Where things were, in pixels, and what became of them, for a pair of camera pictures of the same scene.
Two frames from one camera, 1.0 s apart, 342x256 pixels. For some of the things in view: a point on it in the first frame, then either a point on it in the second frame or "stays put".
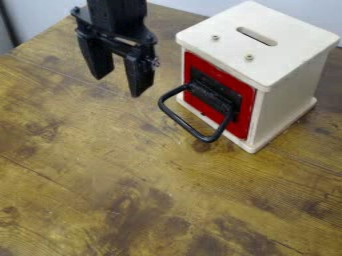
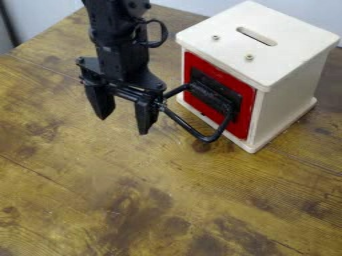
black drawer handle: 218,92 stays put
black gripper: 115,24 to 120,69
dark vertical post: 9,24 stays put
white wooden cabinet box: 251,68 stays put
